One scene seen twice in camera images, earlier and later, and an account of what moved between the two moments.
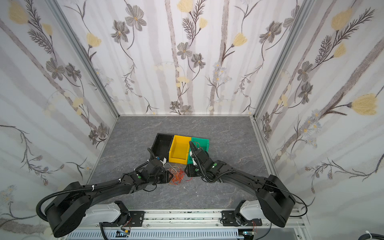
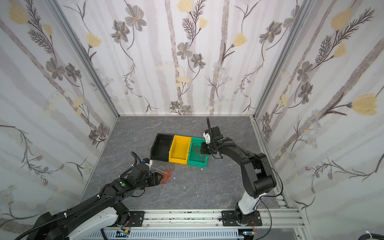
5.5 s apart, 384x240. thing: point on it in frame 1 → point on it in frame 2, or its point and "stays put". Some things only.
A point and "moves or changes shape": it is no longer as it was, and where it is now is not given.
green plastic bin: (200, 143) stays put
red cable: (178, 175) moves or changes shape
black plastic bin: (161, 145) stays put
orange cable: (178, 175) moves or changes shape
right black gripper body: (199, 156) → (205, 148)
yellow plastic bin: (178, 152) stays put
